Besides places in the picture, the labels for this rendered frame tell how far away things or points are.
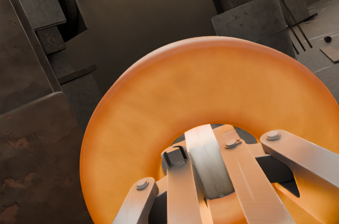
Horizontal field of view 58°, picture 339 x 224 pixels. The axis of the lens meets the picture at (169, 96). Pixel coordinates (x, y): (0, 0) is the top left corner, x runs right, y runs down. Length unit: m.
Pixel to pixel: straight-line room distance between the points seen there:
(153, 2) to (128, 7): 0.67
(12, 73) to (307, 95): 0.38
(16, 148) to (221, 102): 0.30
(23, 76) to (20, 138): 0.10
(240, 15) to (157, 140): 2.41
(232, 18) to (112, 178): 2.43
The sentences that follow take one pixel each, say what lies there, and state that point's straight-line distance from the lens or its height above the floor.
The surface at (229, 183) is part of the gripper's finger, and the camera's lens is 0.16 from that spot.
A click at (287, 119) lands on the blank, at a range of 0.17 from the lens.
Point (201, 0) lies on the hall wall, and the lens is 8.58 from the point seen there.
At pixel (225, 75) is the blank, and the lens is 0.16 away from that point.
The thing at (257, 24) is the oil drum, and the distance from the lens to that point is 2.57.
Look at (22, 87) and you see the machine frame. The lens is 0.46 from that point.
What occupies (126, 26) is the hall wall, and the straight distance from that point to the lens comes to 7.23.
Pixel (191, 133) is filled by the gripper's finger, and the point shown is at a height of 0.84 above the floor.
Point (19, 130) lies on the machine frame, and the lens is 0.41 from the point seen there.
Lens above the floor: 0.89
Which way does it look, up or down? 11 degrees down
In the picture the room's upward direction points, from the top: 22 degrees counter-clockwise
